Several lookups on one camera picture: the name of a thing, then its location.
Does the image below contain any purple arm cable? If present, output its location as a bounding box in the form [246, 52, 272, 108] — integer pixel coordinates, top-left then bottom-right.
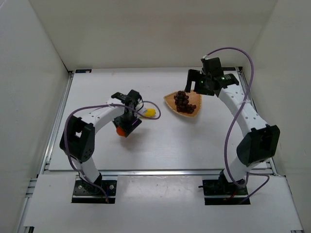
[201, 47, 271, 205]
[65, 100, 161, 202]

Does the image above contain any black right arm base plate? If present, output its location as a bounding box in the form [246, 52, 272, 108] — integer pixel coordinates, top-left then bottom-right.
[198, 180, 250, 206]

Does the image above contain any purple fake grape bunch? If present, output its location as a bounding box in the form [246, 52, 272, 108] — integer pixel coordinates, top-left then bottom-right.
[174, 91, 197, 114]

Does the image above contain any yellow fake banana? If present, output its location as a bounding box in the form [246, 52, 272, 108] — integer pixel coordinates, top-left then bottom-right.
[143, 108, 156, 118]

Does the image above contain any aluminium table frame rail front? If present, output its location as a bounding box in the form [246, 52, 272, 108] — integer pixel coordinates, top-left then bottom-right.
[42, 167, 273, 176]

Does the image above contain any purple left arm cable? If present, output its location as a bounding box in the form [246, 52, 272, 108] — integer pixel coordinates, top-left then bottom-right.
[65, 100, 161, 202]

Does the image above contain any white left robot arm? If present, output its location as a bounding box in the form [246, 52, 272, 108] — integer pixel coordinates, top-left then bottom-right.
[60, 90, 142, 195]

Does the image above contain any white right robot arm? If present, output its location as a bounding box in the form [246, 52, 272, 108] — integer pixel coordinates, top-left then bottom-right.
[185, 58, 280, 187]

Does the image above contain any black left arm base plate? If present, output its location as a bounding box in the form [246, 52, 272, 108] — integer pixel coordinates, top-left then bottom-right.
[71, 177, 117, 204]

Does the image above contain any aluminium table frame rail left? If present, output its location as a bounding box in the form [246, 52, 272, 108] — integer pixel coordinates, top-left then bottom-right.
[14, 71, 75, 233]

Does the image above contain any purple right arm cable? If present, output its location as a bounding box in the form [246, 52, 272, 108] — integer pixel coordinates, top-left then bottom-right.
[201, 47, 271, 205]

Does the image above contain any orange fake orange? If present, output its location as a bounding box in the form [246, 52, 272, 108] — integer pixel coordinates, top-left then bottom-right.
[116, 126, 126, 137]

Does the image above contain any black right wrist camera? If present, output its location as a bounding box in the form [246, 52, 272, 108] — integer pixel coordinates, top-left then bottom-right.
[219, 73, 239, 87]

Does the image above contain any woven triangular fruit bowl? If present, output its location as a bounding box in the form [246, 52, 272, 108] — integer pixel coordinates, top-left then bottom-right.
[164, 90, 202, 117]

